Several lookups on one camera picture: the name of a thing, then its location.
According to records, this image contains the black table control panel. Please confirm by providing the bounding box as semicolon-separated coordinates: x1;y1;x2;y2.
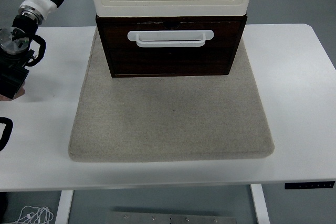
285;181;336;190

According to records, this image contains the person's hand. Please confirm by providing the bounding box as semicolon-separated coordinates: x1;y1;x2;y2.
0;87;26;102

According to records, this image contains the white drawer handle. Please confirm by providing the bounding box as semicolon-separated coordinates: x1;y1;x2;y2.
127;30;215;48

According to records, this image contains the dark wooden drawer housing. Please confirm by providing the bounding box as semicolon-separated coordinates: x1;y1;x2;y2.
95;14;248;78

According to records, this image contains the beige fabric mat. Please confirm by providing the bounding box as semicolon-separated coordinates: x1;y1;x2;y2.
68;26;276;162

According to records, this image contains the white cable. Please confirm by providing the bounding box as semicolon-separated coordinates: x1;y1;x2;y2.
10;205;55;224

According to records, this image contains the grey metal plate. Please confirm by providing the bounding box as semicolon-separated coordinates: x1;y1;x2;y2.
104;211;237;224

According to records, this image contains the white table leg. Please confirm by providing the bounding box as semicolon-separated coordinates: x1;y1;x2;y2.
55;190;75;224
249;184;271;224

